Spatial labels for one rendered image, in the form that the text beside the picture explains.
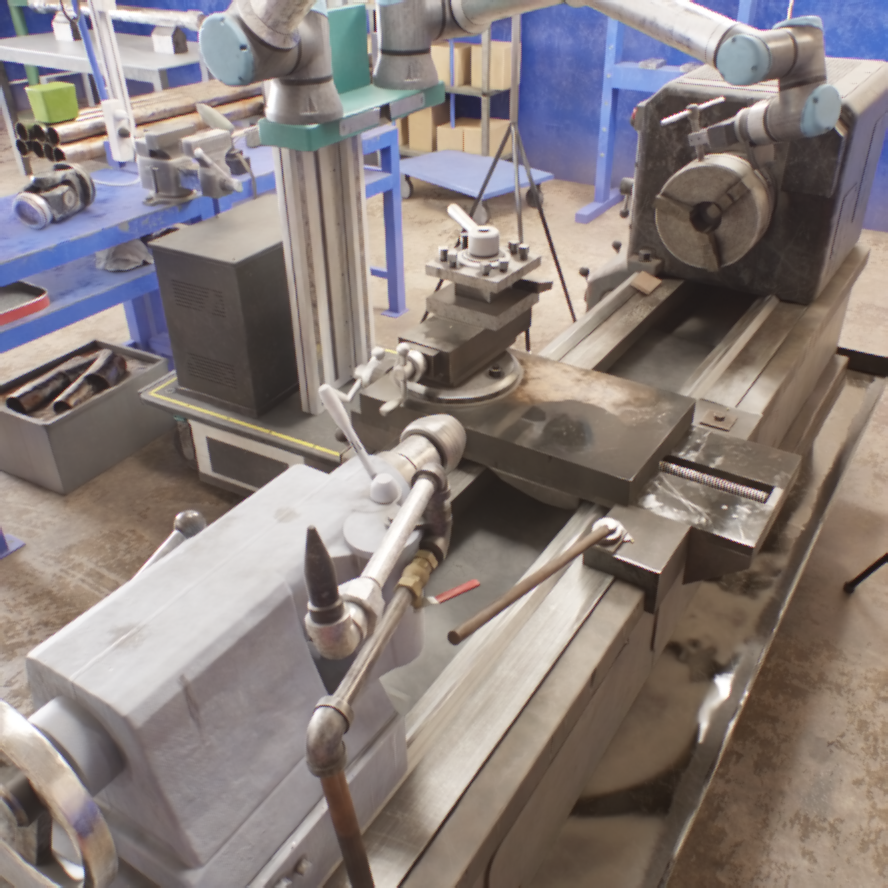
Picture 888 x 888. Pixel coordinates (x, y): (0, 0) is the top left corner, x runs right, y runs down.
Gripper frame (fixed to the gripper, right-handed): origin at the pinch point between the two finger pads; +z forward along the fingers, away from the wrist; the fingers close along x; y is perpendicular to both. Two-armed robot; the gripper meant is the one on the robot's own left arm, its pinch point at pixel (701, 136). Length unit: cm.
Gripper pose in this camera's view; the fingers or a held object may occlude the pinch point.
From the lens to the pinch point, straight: 220.1
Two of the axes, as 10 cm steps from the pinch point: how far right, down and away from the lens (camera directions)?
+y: -3.0, -9.0, -3.0
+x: -8.1, 4.1, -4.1
